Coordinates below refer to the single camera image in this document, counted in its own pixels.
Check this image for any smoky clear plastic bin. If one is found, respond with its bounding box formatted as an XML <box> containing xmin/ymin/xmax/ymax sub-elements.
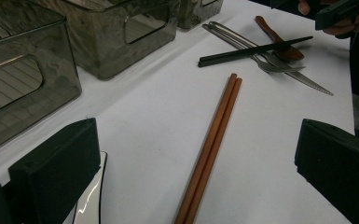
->
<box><xmin>176</xmin><ymin>0</ymin><xmax>225</xmax><ymax>31</ymax></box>
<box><xmin>34</xmin><ymin>0</ymin><xmax>181</xmax><ymax>81</ymax></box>
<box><xmin>0</xmin><ymin>0</ymin><xmax>82</xmax><ymax>158</ymax></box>

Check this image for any metal fork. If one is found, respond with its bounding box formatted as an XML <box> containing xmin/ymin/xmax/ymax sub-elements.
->
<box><xmin>201</xmin><ymin>23</ymin><xmax>306</xmax><ymax>75</ymax></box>

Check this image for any metal table knife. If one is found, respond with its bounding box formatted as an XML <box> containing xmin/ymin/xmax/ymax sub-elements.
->
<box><xmin>208</xmin><ymin>21</ymin><xmax>335</xmax><ymax>97</ymax></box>

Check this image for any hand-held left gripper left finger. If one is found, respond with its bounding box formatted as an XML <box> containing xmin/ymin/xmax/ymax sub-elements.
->
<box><xmin>8</xmin><ymin>117</ymin><xmax>102</xmax><ymax>224</ymax></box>

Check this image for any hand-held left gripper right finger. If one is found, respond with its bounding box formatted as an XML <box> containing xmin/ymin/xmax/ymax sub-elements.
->
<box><xmin>294</xmin><ymin>118</ymin><xmax>359</xmax><ymax>224</ymax></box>

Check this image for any brown wooden chopstick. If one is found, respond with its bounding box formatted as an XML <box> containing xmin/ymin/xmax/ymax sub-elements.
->
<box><xmin>173</xmin><ymin>73</ymin><xmax>239</xmax><ymax>224</ymax></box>
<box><xmin>183</xmin><ymin>77</ymin><xmax>243</xmax><ymax>224</ymax></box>

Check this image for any red-brown wooden spoon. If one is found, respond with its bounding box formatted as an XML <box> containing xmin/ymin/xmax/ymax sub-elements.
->
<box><xmin>255</xmin><ymin>15</ymin><xmax>306</xmax><ymax>63</ymax></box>

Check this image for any black chopstick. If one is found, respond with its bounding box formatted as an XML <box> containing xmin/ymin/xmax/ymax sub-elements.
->
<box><xmin>198</xmin><ymin>35</ymin><xmax>314</xmax><ymax>65</ymax></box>
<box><xmin>198</xmin><ymin>37</ymin><xmax>314</xmax><ymax>68</ymax></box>

